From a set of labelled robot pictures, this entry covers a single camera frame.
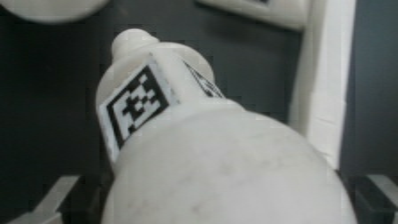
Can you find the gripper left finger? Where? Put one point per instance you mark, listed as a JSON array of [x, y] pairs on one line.
[[71, 202]]

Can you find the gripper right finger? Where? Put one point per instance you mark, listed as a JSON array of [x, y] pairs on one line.
[[374, 196]]

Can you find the white light bulb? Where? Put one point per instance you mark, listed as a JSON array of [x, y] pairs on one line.
[[214, 165]]

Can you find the white lamp base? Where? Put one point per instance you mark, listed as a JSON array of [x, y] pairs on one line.
[[281, 12]]

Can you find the white lamp shade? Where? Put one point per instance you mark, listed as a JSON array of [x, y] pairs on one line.
[[52, 11]]

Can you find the white frame wall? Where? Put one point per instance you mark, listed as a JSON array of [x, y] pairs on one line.
[[318, 101]]

